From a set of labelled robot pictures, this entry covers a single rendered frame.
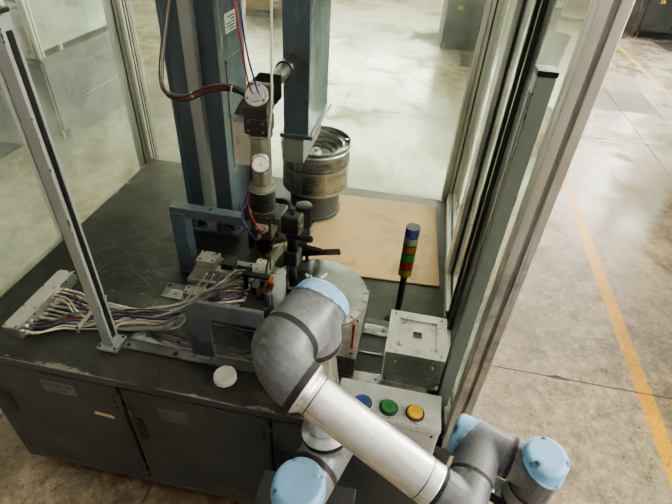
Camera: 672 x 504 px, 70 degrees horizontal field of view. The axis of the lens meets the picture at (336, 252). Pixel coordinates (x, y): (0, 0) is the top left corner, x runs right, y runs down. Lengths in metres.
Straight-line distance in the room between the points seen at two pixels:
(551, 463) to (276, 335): 0.50
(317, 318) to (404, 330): 0.69
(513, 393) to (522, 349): 0.32
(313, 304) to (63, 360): 1.08
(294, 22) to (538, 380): 2.09
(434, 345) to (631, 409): 1.57
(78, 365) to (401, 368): 1.01
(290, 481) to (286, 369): 0.39
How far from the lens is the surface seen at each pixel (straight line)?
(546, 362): 2.88
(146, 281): 1.96
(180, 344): 1.68
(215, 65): 1.82
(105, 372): 1.69
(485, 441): 0.93
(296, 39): 1.51
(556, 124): 0.86
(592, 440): 2.67
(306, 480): 1.14
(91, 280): 1.56
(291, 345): 0.82
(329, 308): 0.89
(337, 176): 2.07
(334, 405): 0.82
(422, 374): 1.52
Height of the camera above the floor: 2.00
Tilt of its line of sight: 38 degrees down
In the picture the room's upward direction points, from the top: 4 degrees clockwise
